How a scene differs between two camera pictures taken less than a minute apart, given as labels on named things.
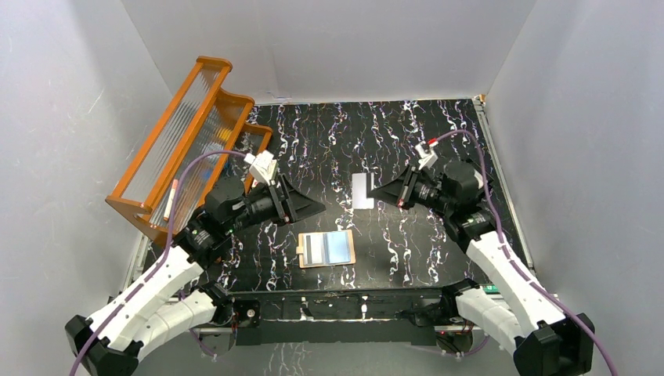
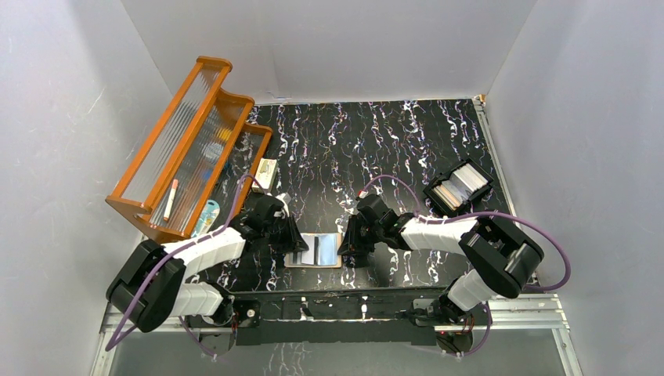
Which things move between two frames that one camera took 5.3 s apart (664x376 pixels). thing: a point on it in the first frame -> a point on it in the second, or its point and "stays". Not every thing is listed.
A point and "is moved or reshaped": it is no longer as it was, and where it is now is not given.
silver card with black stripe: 315,248 is moved or reshaped
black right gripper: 397,191 -> 351,244
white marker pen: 171,200 stays
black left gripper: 281,199 -> 283,234
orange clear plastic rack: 199,143 stays
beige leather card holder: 318,249 is moved or reshaped
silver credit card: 359,191 -> 327,249
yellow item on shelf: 225,134 stays
